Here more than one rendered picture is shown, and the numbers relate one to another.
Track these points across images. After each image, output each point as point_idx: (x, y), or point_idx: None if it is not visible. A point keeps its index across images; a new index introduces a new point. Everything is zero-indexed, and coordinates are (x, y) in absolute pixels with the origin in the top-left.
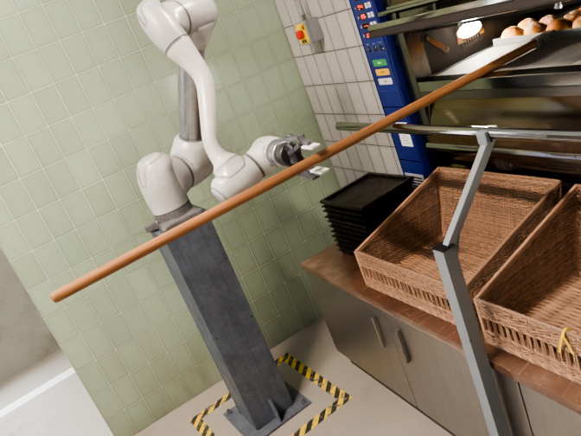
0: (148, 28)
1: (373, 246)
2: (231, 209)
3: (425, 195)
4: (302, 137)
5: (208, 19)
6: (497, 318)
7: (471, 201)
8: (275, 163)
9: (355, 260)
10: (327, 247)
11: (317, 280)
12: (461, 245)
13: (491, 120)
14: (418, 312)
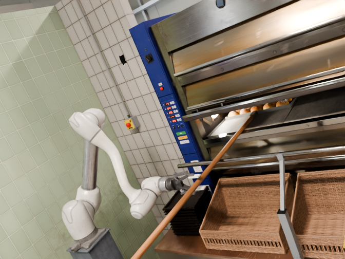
0: (79, 128)
1: (205, 225)
2: (172, 218)
3: (218, 193)
4: (187, 172)
5: (103, 120)
6: (304, 241)
7: (285, 187)
8: (165, 190)
9: (188, 237)
10: (164, 235)
11: (168, 255)
12: (241, 215)
13: (247, 152)
14: (248, 253)
